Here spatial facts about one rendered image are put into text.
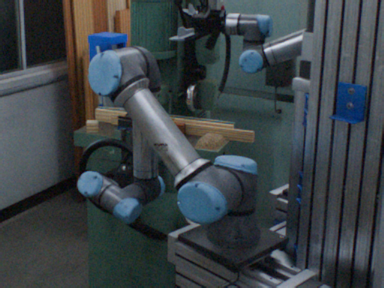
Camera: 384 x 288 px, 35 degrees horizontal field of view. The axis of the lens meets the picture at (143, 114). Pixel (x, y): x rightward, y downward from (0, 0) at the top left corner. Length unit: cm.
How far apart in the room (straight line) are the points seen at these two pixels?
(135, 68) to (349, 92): 55
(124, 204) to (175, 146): 27
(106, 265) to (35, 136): 147
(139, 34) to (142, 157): 64
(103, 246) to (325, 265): 108
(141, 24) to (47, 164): 189
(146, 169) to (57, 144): 225
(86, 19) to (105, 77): 226
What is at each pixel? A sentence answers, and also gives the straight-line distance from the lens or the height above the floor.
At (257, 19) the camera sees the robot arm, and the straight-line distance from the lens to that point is 208.
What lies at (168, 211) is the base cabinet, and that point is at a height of 63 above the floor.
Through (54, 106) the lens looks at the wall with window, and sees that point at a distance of 392.
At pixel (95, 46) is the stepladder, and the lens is 323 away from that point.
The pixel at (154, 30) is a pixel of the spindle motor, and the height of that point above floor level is 131.
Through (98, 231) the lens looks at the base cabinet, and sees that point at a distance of 251.
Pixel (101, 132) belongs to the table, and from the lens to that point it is 238.
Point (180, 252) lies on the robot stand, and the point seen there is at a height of 73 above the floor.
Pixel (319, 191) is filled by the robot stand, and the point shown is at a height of 97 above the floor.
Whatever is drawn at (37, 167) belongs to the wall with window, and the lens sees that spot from 390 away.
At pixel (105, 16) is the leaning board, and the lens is 404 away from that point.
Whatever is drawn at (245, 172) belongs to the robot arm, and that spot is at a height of 103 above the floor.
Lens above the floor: 159
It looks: 15 degrees down
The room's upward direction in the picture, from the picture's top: straight up
